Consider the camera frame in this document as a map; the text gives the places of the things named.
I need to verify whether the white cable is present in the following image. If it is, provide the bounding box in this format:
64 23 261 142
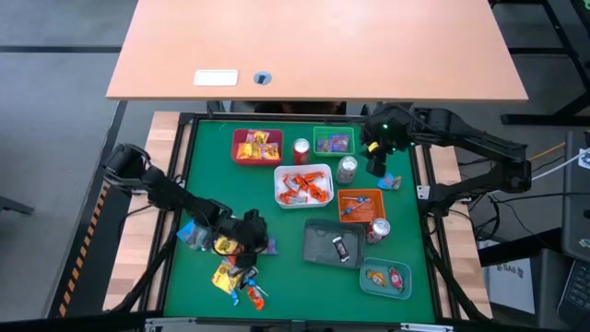
531 150 587 182

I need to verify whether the orange wrapped hard candy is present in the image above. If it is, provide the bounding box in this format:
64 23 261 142
365 268 388 288

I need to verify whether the yellow cable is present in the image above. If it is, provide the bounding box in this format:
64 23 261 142
528 141 567 162

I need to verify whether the teal plastic bin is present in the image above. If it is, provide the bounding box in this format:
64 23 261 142
359 256 413 301

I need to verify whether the white rectangular desk plate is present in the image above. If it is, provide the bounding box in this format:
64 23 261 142
193 68 240 88

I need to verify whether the red Coca-Cola can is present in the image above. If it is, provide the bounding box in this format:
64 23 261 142
365 217 393 245

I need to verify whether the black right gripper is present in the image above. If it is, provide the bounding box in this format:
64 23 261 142
361 120 402 180

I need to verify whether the green plastic basket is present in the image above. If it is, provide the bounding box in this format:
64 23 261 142
313 125 357 158

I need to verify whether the red plastic bin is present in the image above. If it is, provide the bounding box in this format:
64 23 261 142
230 127 285 167

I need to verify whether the black flat device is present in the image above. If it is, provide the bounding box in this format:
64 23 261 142
562 130 590 264

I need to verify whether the wooden side plank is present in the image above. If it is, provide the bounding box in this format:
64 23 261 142
414 117 493 319
103 110 195 313

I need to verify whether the light wooden desk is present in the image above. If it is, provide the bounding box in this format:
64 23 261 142
105 0 529 103

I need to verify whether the orange Fanta can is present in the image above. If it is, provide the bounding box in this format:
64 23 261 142
291 137 312 166

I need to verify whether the orange plastic basket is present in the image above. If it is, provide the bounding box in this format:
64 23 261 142
336 188 386 224

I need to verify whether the silver metal bracket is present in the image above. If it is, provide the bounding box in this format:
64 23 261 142
399 322 455 332
144 316 198 332

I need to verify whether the red strawberry candy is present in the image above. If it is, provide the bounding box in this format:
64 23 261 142
388 267 406 292

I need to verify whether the white plastic bin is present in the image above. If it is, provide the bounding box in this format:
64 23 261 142
273 163 336 210

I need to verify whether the black keyboard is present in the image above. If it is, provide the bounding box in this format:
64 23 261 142
556 259 590 329

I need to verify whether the white cardboard box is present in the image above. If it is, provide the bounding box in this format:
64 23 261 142
478 251 538 315

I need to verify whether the black chair leg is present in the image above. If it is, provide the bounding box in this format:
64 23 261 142
0 195 36 217

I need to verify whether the silver diet soda can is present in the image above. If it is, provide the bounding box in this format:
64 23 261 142
336 155 360 186

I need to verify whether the grey translucent plastic bin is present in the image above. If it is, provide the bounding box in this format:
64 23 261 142
301 217 367 270

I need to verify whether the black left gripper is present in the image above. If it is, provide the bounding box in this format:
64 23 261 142
225 209 271 269

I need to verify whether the hazard-striped black strip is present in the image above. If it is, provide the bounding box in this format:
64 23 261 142
48 184 112 319

